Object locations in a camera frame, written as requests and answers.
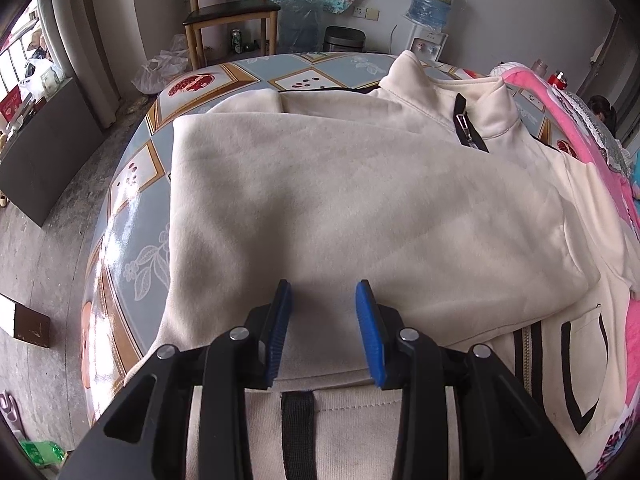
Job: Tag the brown box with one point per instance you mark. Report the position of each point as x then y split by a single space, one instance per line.
30 327

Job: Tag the purple slipper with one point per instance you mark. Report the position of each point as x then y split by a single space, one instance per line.
10 410

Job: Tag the pink floral blanket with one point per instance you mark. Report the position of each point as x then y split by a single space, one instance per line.
600 160

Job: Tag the dark cabinet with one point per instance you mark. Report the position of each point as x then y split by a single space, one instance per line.
45 155

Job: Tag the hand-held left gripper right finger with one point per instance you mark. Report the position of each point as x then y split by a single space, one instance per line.
367 330

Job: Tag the grey fluffy blanket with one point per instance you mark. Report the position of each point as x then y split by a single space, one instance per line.
590 112

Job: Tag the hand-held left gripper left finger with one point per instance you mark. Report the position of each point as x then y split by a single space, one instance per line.
280 330

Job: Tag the red box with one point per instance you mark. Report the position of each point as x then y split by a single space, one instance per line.
11 102

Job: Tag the white shopping bag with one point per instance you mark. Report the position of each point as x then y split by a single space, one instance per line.
42 77

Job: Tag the grey curtain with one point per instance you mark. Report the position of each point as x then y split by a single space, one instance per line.
90 35

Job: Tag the white water dispenser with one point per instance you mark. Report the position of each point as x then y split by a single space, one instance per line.
430 42

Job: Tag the fruit print tablecloth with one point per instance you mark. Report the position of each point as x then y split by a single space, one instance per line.
135 170

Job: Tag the empty clear water jug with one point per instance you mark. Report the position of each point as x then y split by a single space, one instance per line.
300 25

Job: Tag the grey trash bin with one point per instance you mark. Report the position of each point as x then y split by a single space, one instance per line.
344 39

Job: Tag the wooden chair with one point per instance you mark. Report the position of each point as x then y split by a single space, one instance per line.
230 10

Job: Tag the clear plastic bag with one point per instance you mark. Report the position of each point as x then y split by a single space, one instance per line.
155 72

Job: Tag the wall socket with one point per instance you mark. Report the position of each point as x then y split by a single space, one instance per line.
365 13

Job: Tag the cream zip jacket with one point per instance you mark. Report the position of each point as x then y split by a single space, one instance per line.
350 185

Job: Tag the green can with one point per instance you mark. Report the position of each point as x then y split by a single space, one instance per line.
236 41

